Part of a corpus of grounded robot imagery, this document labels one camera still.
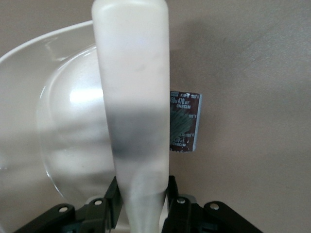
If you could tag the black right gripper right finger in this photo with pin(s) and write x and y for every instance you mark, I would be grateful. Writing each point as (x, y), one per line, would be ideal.
(184, 218)

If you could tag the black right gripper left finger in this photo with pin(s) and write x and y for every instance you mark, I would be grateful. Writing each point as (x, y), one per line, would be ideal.
(97, 216)

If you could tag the brown cylindrical capacitor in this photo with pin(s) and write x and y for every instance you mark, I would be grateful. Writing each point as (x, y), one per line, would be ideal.
(184, 121)

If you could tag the beige plastic dustpan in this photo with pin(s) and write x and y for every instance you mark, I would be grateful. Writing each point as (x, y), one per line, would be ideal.
(60, 97)

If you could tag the beige brush with black bristles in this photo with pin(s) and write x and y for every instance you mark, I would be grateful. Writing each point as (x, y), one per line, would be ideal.
(133, 72)

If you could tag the brown table cover mat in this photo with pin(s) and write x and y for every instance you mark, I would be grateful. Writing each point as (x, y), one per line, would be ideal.
(243, 72)

